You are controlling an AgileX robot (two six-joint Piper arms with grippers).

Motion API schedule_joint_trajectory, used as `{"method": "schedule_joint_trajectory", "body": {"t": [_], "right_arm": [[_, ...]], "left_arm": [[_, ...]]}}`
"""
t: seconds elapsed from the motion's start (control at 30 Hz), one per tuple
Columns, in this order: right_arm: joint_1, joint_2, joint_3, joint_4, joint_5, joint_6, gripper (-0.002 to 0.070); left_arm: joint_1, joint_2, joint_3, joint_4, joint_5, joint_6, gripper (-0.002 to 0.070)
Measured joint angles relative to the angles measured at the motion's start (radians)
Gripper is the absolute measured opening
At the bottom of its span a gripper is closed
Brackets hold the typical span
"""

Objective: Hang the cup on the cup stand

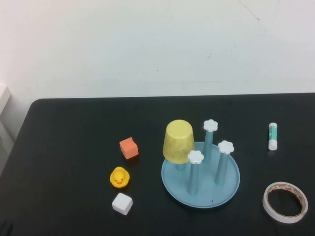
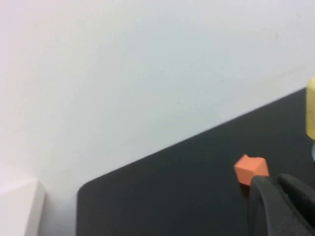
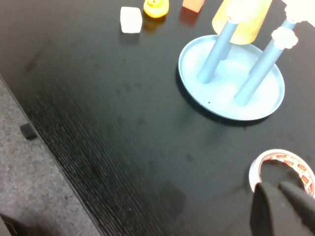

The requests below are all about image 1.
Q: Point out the yellow plastic cup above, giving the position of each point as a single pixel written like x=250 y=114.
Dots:
x=178 y=145

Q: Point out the blue cup stand with pegs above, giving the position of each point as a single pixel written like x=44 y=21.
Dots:
x=179 y=189

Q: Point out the orange foam cube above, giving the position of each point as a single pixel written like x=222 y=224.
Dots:
x=129 y=148

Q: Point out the yellow rubber duck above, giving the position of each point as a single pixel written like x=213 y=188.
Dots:
x=119 y=178

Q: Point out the white foam cube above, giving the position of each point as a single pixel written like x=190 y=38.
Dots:
x=121 y=204

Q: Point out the white green glue stick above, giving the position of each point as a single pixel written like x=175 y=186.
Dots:
x=274 y=136

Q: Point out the white adhesive tape roll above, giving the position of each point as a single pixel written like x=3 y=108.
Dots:
x=283 y=219

